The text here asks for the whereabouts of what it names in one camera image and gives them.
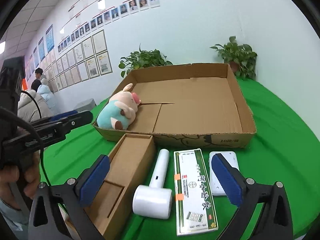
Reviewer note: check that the white hammer-shaped device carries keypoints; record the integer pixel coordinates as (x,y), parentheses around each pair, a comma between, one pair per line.
(154,201)

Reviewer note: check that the left potted green plant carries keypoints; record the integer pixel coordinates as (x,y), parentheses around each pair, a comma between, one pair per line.
(142,59)

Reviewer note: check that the white rectangular power bank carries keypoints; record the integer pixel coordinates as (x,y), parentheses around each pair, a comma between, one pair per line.
(215,185)

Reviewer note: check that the long narrow cardboard box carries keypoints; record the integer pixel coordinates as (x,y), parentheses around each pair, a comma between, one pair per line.
(130,162)

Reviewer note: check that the green and white medicine box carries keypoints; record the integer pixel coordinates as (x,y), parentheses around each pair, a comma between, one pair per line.
(195,208)

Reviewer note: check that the person's left hand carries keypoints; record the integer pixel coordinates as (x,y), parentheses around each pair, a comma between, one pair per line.
(11,174)

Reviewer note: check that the potted green plant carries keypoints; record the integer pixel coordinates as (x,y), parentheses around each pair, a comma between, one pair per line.
(240,57)
(142,59)

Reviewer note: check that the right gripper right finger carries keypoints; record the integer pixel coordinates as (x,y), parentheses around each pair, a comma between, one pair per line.
(274,221)

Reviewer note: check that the pink and teal plush pig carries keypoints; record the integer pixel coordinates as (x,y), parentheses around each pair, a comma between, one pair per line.
(120,111)

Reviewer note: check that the large shallow cardboard tray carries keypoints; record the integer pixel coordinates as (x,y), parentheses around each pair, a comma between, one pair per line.
(196,105)

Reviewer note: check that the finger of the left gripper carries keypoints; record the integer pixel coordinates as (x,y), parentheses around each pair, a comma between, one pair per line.
(50,133)
(54,118)

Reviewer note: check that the row of portrait photos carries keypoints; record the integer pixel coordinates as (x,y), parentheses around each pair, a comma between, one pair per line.
(105,17)

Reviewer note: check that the person in light blue jacket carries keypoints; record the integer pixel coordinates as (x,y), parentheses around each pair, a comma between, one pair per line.
(49,98)

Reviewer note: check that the standing person in background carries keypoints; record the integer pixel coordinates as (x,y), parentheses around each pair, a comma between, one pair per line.
(41,76)

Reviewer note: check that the framed certificates on wall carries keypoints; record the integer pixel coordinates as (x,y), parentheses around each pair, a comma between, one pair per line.
(76,61)

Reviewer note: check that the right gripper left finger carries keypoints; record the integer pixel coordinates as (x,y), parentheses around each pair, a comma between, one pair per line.
(46,220)

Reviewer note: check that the blue wall poster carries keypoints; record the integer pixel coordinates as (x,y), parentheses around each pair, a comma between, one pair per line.
(50,39)

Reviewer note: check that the right potted green plant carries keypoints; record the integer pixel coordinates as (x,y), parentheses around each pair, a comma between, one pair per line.
(240,57)

